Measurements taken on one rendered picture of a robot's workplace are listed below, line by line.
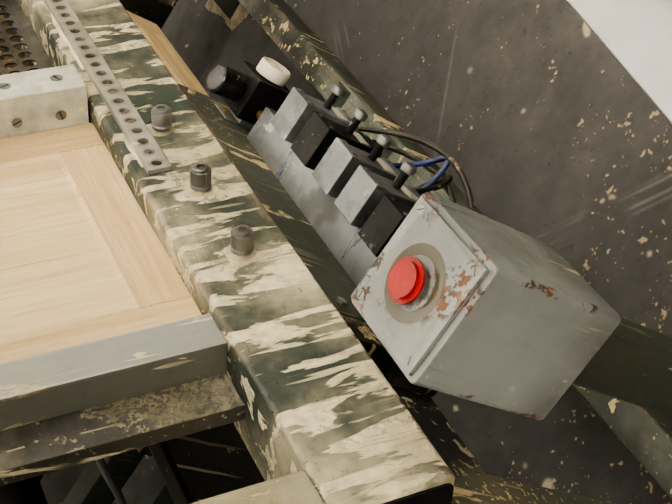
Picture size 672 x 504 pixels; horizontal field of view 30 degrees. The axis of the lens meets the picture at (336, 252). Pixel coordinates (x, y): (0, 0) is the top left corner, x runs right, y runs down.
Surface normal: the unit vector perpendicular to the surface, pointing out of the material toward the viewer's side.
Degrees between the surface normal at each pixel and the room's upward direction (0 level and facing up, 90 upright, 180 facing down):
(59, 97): 90
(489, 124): 0
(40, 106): 90
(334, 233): 0
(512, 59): 0
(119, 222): 57
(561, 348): 90
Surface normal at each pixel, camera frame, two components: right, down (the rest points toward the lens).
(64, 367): 0.05, -0.80
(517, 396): 0.42, 0.56
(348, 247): -0.73, -0.26
